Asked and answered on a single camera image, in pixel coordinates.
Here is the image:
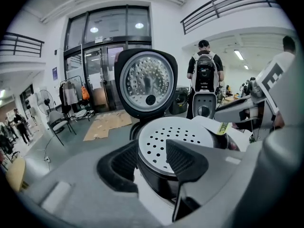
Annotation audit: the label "round wooden table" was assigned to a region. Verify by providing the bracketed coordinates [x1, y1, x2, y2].
[5, 157, 26, 193]

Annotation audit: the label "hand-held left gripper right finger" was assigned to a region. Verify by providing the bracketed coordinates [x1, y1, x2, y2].
[165, 139, 248, 223]

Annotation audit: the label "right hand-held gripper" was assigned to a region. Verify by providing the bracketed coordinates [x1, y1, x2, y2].
[213, 53, 298, 138]

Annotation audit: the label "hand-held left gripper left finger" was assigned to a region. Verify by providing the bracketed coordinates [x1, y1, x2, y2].
[25, 139, 177, 228]

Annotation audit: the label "glass entrance door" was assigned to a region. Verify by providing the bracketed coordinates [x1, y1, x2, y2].
[63, 5, 152, 114]

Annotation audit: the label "standing fan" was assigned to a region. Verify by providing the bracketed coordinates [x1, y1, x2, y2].
[37, 89, 54, 115]

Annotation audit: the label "black washing machine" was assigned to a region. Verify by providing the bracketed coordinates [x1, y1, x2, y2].
[170, 85, 190, 115]

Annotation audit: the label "orange bag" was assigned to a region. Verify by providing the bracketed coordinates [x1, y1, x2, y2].
[81, 85, 90, 101]

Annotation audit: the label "flattened cardboard sheets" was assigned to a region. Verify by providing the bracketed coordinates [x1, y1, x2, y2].
[83, 110, 133, 142]

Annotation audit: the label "clothes rack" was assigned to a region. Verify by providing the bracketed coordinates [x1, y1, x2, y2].
[58, 75, 92, 115]

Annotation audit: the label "white bag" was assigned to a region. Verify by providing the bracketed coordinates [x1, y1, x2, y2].
[73, 109, 95, 121]

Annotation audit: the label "black balcony railing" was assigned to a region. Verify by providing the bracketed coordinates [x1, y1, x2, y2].
[180, 0, 281, 35]
[0, 32, 45, 58]

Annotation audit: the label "yellow bottle with black cap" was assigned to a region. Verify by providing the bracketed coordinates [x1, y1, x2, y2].
[216, 122, 230, 135]

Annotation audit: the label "grey chair with black frame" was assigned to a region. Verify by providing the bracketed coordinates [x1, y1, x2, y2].
[47, 110, 77, 146]

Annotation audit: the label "maroon rice cooker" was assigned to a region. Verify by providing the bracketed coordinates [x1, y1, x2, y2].
[114, 48, 240, 199]

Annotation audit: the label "white perforated steamer tray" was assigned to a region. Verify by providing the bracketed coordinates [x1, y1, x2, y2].
[138, 121, 216, 175]

